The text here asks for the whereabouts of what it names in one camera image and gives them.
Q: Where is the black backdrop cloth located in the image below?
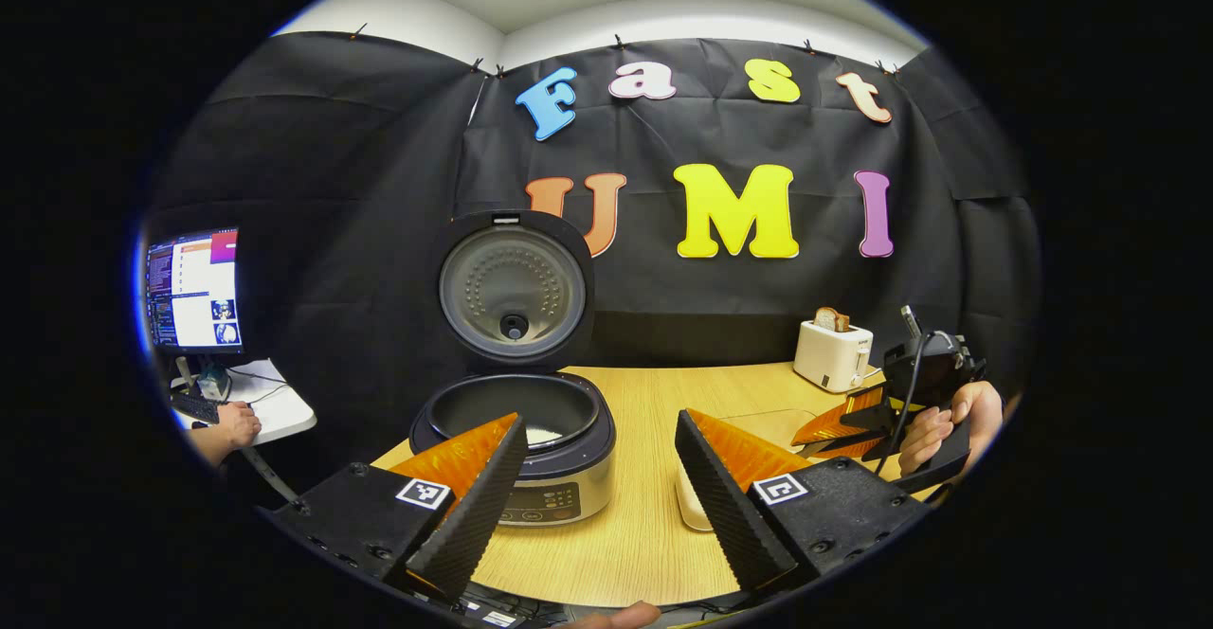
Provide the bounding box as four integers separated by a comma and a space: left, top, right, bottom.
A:
142, 30, 1041, 478

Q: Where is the clear plastic rice container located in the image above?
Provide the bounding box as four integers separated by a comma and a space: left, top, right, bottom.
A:
675, 408, 835, 532

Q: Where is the computer monitor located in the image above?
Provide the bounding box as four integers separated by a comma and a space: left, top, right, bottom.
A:
144, 228, 244, 355

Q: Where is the white side table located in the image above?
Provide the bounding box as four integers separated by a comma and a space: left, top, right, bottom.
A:
171, 357, 317, 445

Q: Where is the white toaster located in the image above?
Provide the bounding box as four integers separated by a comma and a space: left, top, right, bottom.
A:
794, 319, 874, 393

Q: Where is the black rice cooker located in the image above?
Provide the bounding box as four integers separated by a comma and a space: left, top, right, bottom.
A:
409, 209, 617, 528

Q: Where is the black keyboard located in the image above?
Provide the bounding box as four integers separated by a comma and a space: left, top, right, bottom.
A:
171, 392, 221, 424

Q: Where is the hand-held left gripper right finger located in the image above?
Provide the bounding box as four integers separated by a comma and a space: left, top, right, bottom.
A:
674, 408, 934, 594

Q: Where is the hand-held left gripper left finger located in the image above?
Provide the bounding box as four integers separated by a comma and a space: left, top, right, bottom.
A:
270, 412, 530, 603

